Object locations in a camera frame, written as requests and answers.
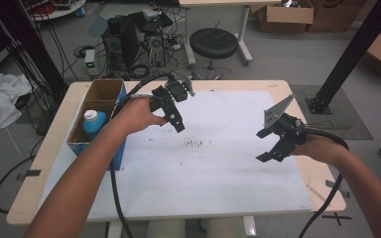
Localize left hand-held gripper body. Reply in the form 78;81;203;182
149;74;196;112

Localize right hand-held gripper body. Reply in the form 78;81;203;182
263;93;308;149

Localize blue cardboard box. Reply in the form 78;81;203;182
65;77;129;172

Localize blue plastic bottle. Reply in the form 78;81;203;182
81;109;109;142

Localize person's right hand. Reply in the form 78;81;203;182
290;133;349;167

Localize person's left hand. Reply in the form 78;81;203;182
111;96;170;136

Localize grey computer tower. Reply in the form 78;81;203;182
144;31;167;67

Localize dark floor mat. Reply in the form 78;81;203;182
289;83;375;142

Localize thin wooden strip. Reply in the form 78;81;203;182
307;185;328;204

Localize black round stool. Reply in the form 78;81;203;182
189;27;240;81

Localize grey tape piece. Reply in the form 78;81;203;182
324;179;351;199

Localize black computer tower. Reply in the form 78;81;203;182
100;16;141;73

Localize white paper sheet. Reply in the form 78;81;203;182
39;89;313;222

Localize white table leg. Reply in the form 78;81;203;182
241;215;258;238
106;220;121;238

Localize white-legged background table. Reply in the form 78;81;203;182
178;0;283;67

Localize white power supply unit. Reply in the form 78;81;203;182
83;49;98;77

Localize black metal stand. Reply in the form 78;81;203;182
306;0;381;115
0;0;69;102

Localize open cardboard box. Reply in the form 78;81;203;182
257;0;315;35

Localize large closed cardboard box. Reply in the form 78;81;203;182
307;0;373;34

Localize round white table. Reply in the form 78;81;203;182
19;0;87;22

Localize grey tape strip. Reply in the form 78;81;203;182
15;169;43;181

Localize white cloth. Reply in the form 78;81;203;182
0;72;33;133

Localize tangle of black cables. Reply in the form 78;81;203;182
158;4;194;78

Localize right hand-held gripper cable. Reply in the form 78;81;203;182
298;126;351;238

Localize hand-held gripper cable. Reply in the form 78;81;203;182
109;72;177;238
298;126;351;238

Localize left hand-held gripper cable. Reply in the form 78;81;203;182
109;72;177;238

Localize red cable coil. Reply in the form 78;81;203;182
33;2;57;16

